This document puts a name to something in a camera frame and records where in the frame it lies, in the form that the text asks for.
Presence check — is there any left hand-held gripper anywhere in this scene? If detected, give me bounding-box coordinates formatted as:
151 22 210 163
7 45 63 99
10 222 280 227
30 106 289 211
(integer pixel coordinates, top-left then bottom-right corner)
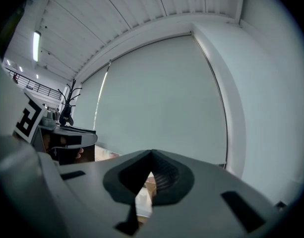
0 52 98 166

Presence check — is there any black metal railing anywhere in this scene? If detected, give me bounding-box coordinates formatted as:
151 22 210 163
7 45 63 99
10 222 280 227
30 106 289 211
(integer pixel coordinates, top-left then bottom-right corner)
4 67 63 101

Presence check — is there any black bag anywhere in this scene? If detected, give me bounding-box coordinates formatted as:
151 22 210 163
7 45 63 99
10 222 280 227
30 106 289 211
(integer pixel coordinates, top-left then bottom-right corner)
59 105 74 127

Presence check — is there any large white roller blind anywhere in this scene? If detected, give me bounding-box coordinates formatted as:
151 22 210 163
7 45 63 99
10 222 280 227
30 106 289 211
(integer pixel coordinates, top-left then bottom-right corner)
93 34 228 170

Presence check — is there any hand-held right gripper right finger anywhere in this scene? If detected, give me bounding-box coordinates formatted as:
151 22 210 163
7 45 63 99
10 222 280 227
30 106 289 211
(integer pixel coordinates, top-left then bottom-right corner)
138 149 290 238

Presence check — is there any long ceiling light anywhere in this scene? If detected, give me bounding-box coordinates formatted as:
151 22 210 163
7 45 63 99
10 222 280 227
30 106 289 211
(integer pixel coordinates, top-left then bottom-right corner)
33 30 42 62

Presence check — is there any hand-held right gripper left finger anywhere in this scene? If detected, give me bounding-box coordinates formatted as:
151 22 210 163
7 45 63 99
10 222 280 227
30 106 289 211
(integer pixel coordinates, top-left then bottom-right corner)
38 149 153 238

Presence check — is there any narrow white roller blind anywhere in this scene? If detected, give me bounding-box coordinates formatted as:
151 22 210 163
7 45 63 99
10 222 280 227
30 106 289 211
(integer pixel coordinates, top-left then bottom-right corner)
72 65 110 131

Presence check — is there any black coat rack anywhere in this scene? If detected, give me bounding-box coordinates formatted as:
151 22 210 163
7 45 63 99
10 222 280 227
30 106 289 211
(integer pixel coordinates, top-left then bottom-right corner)
57 78 82 127

